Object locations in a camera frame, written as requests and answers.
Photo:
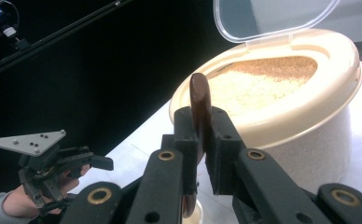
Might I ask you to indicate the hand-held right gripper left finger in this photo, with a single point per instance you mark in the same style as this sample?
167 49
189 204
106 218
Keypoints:
188 168

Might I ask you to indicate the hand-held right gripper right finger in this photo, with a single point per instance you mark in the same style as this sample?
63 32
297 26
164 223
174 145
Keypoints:
224 146

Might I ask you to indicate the white cup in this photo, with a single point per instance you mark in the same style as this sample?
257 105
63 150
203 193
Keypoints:
198 216

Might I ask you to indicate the brown wooden spoon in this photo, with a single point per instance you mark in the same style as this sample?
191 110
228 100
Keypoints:
200 96

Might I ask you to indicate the rice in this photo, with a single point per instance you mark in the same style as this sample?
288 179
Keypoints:
257 84

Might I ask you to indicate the beige rice container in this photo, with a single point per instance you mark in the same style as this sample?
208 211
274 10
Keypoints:
309 149

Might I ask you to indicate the black curtain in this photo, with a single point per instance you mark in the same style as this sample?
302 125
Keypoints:
107 93

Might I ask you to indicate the black pole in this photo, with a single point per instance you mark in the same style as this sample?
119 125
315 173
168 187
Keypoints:
61 32

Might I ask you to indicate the clear container lid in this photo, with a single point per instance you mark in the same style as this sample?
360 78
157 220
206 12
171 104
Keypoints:
272 15

